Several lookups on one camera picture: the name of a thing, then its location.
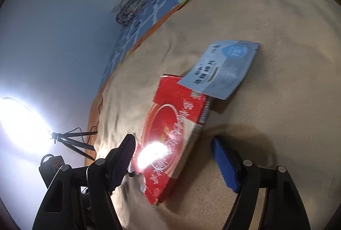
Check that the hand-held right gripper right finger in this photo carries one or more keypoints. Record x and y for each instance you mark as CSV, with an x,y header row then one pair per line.
x,y
223,163

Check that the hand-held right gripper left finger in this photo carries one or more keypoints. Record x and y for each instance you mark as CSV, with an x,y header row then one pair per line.
x,y
124,160

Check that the red cardboard box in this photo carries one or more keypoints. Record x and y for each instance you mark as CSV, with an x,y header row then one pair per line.
x,y
170,123

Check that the black tripod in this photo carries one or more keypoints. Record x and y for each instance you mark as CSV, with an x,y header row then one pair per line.
x,y
74,144

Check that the beige towel blanket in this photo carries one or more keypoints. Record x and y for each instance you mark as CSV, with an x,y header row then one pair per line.
x,y
279,126

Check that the white and blue pouch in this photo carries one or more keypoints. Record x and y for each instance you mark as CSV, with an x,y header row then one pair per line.
x,y
221,72

